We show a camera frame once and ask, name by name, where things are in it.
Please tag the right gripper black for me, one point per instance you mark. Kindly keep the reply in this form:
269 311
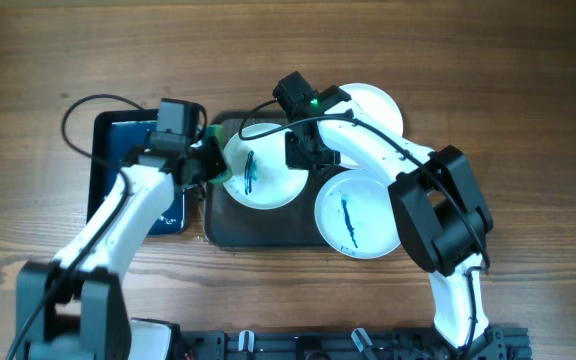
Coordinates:
296 160

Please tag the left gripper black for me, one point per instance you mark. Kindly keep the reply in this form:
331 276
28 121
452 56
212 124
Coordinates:
217 161

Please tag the green yellow sponge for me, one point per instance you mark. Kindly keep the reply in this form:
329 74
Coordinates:
215 134

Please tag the white plate blue stain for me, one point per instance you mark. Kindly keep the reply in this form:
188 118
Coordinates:
378 104
354 216
260 177

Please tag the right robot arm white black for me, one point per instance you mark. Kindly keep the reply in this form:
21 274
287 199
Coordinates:
439 212

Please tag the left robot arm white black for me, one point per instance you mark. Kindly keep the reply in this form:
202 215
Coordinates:
72 307

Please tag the dark brown serving tray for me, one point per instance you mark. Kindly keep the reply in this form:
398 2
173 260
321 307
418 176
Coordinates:
230 224

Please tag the blue water tray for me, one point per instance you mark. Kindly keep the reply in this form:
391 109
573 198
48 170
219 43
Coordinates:
115 133

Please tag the white plate top blue stain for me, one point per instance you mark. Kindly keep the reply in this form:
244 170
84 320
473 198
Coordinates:
378 104

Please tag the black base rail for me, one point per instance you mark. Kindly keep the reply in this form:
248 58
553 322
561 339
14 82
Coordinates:
496 343

